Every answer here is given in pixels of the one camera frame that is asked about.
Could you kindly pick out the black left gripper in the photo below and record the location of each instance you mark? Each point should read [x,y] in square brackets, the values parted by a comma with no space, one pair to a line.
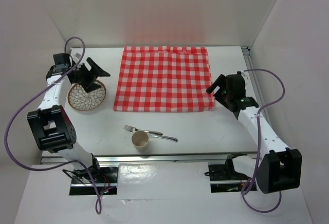
[89,85]

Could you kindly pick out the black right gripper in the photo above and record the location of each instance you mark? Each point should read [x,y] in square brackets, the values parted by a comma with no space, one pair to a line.
[219,81]

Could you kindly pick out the red white checkered cloth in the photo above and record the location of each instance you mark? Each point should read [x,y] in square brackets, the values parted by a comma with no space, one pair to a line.
[164,79]

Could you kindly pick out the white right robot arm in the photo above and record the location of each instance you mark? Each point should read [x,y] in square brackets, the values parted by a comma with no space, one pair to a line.
[279,167]

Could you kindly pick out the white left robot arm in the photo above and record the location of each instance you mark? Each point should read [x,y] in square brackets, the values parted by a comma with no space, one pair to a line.
[50,125]

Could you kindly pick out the patterned ceramic plate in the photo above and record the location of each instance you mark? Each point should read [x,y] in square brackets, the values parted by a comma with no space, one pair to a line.
[81,100]

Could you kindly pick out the silver fork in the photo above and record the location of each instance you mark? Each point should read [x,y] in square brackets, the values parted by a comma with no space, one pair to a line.
[134,129]

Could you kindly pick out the beige paper cup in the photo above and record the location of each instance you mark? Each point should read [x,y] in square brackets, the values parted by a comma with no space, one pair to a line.
[140,140]

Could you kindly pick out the silver table knife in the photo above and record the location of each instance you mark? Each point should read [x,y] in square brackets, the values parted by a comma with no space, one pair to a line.
[163,137]

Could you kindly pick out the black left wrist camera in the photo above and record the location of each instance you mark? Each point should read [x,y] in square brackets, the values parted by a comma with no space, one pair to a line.
[62,60]

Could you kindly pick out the aluminium side rail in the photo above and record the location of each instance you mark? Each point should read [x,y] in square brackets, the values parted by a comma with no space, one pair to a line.
[255,82]

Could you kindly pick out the aluminium front rail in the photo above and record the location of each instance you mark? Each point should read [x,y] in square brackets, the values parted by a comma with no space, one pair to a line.
[163,158]

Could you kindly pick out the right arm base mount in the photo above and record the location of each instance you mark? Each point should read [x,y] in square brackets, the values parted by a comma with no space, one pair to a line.
[223,181]

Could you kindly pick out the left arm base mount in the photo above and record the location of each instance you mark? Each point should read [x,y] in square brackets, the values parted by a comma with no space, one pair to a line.
[106,182]

